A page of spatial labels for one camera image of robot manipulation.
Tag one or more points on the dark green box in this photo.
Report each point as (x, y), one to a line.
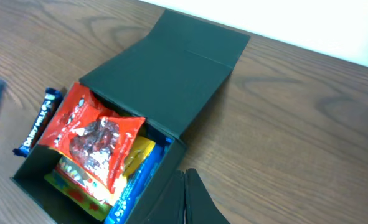
(167, 77)

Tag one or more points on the yellow Hacks candy bag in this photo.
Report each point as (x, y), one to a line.
(141, 149)

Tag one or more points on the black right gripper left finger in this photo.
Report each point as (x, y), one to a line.
(169, 209)

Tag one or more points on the blue cookie pack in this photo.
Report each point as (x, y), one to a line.
(136, 184)

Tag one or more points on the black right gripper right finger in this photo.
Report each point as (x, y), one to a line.
(200, 208)

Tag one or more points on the red Hacks candy bag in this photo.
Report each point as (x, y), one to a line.
(91, 135)

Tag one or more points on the purple Dairy Milk bar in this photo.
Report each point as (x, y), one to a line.
(51, 102)

